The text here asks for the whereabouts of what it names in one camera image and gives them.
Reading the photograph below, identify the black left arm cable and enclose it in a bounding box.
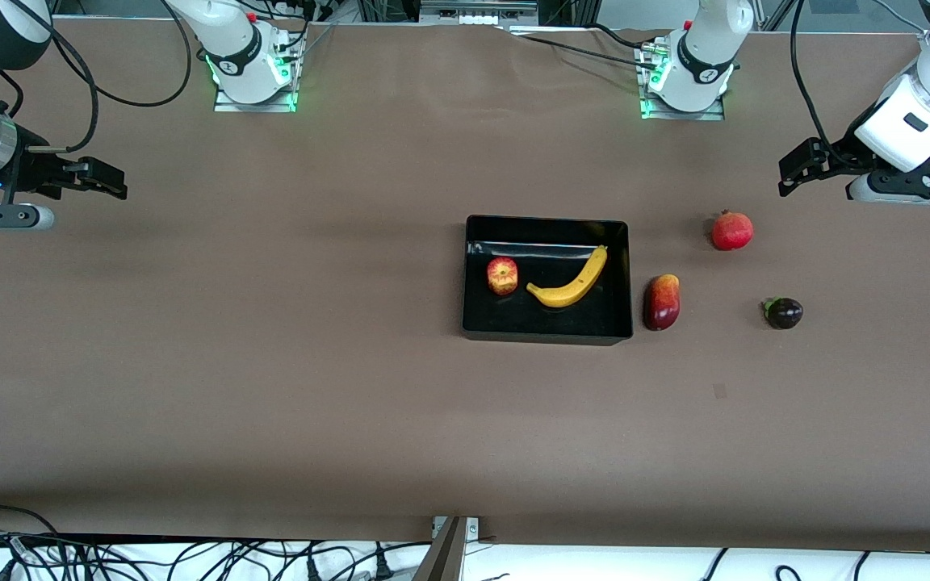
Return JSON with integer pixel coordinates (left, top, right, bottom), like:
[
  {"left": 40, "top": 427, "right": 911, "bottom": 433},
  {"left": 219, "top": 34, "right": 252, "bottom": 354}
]
[{"left": 790, "top": 0, "right": 861, "bottom": 166}]

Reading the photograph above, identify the aluminium arm base plate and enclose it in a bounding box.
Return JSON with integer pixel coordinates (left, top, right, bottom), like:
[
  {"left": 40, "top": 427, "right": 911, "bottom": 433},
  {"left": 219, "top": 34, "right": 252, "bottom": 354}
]
[
  {"left": 636, "top": 40, "right": 726, "bottom": 122},
  {"left": 213, "top": 28, "right": 304, "bottom": 113}
]

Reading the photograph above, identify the red pomegranate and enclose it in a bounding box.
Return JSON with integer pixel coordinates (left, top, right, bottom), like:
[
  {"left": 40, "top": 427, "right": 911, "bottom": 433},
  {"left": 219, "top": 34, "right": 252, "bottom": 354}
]
[{"left": 711, "top": 210, "right": 755, "bottom": 252}]

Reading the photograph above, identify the red yellow apple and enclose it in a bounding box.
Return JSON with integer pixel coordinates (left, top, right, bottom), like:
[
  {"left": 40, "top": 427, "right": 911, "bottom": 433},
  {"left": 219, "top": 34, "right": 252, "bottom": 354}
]
[{"left": 487, "top": 257, "right": 519, "bottom": 296}]

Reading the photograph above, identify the dark purple mangosteen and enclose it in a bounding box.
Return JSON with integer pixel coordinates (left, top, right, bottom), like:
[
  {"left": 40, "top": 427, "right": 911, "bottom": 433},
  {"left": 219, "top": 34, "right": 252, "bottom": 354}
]
[{"left": 761, "top": 296, "right": 804, "bottom": 330}]

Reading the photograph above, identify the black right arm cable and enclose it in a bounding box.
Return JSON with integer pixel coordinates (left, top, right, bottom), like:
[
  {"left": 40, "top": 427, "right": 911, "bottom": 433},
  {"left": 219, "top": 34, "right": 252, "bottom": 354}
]
[{"left": 25, "top": 0, "right": 193, "bottom": 154}]

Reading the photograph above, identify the red yellow mango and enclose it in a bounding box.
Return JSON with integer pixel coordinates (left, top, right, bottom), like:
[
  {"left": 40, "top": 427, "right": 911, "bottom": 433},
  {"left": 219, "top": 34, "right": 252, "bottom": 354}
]
[{"left": 643, "top": 274, "right": 681, "bottom": 332}]

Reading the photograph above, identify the yellow banana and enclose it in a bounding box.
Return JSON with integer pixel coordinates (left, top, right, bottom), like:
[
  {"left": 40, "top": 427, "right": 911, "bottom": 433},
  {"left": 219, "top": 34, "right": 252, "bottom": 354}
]
[{"left": 526, "top": 245, "right": 609, "bottom": 308}]

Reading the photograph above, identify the black rectangular plastic tray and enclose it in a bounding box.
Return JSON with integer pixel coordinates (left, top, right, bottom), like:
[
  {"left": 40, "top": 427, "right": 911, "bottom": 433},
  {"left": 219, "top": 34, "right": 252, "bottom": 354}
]
[{"left": 462, "top": 214, "right": 634, "bottom": 347}]

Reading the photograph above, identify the silver mounting bracket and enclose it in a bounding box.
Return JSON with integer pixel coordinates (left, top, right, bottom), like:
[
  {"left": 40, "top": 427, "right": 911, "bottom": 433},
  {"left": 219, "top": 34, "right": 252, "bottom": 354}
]
[{"left": 431, "top": 515, "right": 482, "bottom": 543}]

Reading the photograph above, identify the brown table cover sheet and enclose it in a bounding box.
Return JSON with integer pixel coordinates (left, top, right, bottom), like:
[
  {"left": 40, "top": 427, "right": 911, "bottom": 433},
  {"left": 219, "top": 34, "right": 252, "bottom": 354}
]
[{"left": 0, "top": 18, "right": 930, "bottom": 554}]

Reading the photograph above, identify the white power strip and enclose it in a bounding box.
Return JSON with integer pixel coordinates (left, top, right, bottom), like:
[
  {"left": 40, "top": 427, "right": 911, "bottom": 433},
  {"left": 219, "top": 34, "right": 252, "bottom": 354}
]
[{"left": 419, "top": 0, "right": 540, "bottom": 25}]

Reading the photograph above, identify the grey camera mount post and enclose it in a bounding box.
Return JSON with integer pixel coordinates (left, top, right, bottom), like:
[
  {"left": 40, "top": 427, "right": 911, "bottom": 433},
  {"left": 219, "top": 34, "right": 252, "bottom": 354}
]
[{"left": 413, "top": 516, "right": 467, "bottom": 581}]

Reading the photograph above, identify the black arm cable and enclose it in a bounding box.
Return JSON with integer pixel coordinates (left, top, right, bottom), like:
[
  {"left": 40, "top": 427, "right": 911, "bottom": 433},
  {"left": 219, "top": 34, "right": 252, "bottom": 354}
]
[
  {"left": 25, "top": 0, "right": 193, "bottom": 154},
  {"left": 790, "top": 0, "right": 861, "bottom": 166}
]

